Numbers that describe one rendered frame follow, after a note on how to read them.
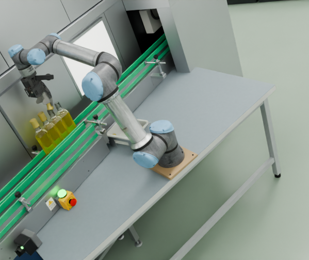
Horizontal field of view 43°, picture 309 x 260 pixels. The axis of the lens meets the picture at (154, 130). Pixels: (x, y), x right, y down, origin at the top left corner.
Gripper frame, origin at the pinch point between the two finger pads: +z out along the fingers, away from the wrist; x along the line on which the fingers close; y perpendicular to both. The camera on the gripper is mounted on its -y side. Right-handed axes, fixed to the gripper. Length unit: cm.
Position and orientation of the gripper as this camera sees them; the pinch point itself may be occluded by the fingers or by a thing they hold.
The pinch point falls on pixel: (49, 102)
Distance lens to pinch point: 222.3
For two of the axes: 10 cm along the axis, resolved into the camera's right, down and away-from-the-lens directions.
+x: 8.0, 1.1, -5.9
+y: -5.2, 6.3, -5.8
